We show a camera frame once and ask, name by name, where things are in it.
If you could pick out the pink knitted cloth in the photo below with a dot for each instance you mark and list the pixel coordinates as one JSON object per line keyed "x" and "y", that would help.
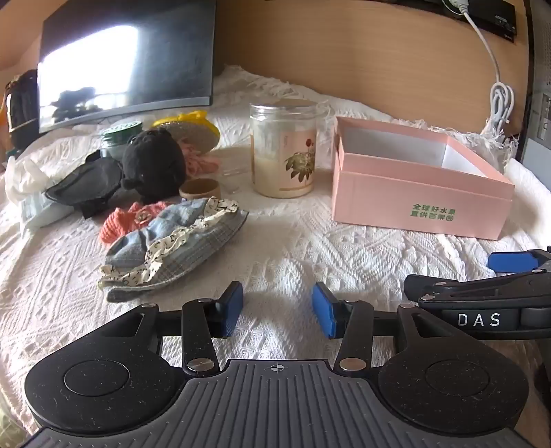
{"x": 200, "y": 161}

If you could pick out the black power strip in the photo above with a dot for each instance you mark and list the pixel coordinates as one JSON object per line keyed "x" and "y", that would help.
{"x": 486, "y": 13}

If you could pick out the glass jar with green lid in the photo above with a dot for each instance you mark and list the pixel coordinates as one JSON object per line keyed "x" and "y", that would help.
{"x": 114, "y": 138}

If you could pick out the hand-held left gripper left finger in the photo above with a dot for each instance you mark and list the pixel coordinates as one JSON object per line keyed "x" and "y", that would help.
{"x": 231, "y": 310}

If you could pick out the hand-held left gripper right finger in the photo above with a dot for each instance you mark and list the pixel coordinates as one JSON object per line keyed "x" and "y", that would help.
{"x": 323, "y": 311}

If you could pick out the orange knitted cloth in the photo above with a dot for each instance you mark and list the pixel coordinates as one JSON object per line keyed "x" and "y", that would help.
{"x": 118, "y": 226}

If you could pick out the glass jar with floral label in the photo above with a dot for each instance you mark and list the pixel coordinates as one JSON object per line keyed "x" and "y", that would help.
{"x": 282, "y": 150}

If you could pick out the grey computer case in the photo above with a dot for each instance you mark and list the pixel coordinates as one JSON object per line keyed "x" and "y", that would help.
{"x": 538, "y": 107}

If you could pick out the pink cardboard box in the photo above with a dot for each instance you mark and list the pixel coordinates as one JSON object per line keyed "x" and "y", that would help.
{"x": 409, "y": 196}

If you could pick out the black computer monitor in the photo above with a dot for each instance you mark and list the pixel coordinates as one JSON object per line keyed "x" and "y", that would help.
{"x": 129, "y": 56}

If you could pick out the black plush toy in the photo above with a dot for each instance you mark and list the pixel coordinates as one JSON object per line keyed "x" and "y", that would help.
{"x": 150, "y": 163}

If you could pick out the black fabric pouch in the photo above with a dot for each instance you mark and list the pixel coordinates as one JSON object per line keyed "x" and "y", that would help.
{"x": 81, "y": 187}

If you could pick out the black bag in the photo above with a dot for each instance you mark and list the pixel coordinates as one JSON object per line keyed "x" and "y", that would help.
{"x": 23, "y": 107}

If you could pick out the white knitted blanket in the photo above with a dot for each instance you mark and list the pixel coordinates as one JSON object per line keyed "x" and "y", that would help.
{"x": 301, "y": 250}

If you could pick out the blue plaid ruffled hat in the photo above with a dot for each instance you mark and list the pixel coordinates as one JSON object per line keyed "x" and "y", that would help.
{"x": 185, "y": 241}

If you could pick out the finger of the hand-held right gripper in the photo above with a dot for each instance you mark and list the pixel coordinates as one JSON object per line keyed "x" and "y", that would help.
{"x": 512, "y": 262}
{"x": 452, "y": 286}

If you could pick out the yellow round straw hat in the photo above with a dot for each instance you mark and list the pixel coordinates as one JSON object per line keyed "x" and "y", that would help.
{"x": 196, "y": 129}

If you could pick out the pale wipes packet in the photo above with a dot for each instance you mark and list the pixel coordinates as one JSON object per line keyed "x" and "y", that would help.
{"x": 43, "y": 213}

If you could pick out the white plush toy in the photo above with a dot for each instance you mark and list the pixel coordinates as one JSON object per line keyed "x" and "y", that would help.
{"x": 21, "y": 176}

